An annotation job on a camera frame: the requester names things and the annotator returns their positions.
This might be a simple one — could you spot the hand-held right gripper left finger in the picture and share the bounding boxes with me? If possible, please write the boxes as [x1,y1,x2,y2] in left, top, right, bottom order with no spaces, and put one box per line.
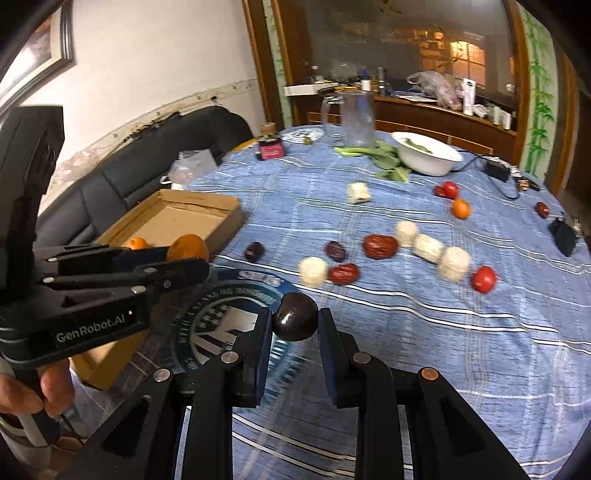
[55,305,274,480]

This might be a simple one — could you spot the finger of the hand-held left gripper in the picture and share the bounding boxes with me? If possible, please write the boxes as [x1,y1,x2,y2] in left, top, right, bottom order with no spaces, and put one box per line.
[41,258,211,319]
[32,246,169,275]

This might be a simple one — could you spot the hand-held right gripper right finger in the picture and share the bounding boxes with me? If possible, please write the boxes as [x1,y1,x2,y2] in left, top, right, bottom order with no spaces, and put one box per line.
[318,307,532,480]

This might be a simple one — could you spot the dark round chestnut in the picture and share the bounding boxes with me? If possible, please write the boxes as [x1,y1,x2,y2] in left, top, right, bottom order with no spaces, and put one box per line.
[271,292,319,343]

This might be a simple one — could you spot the cardboard box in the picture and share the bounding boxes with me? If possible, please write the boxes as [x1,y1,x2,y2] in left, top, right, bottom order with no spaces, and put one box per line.
[69,189,245,391]

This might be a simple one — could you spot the person's left hand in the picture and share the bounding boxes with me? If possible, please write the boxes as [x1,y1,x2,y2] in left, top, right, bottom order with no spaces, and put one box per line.
[0,357,75,418]

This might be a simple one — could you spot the blue plaid tablecloth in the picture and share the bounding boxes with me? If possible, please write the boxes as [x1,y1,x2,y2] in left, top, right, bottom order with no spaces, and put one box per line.
[74,124,591,480]

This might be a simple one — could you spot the black sofa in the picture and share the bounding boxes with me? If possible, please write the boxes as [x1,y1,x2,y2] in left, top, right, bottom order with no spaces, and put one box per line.
[34,105,254,250]

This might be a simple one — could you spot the clear plastic bag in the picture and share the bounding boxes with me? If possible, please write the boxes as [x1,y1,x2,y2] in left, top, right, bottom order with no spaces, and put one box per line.
[161,149,219,188]

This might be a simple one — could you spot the large red date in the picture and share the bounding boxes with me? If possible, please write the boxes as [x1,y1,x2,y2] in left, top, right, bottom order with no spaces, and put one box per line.
[363,234,399,260]

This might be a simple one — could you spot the framed picture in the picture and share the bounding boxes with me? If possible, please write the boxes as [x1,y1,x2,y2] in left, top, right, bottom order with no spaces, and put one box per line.
[0,4,77,112]

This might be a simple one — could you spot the dark jar with pink label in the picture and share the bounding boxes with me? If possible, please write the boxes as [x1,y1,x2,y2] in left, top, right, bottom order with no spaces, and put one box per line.
[257,134,284,161]

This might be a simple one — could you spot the green bok choy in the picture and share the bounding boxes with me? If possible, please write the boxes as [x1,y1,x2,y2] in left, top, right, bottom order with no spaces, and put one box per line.
[335,141,400,169]

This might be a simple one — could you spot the white bowl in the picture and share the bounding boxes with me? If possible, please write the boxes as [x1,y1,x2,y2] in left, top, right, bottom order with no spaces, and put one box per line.
[391,131,464,176]

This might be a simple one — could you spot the white flat box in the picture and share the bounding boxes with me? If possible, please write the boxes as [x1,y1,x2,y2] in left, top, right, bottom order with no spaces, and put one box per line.
[283,83,333,97]

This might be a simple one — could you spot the clear plastic pitcher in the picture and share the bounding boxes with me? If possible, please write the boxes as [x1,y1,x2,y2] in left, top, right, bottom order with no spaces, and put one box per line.
[320,90,377,148]

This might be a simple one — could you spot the wooden cabinet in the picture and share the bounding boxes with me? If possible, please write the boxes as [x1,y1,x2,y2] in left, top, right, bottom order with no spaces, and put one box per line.
[242,0,583,195]

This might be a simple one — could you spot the black charger with plug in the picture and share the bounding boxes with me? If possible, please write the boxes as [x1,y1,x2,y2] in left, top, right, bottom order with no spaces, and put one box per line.
[549,216,581,257]

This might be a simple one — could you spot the white plastic bag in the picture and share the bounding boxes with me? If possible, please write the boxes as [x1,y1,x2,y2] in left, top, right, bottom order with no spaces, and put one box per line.
[406,70,464,110]

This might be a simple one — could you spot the small white boxes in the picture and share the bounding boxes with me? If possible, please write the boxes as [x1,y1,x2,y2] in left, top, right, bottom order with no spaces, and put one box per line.
[473,104,518,130]

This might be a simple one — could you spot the white tube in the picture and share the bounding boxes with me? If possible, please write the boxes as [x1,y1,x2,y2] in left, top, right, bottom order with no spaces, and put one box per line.
[462,78,477,116]

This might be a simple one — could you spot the black power adapter with cable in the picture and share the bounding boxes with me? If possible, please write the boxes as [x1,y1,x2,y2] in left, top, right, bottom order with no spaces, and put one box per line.
[450,154,522,200]

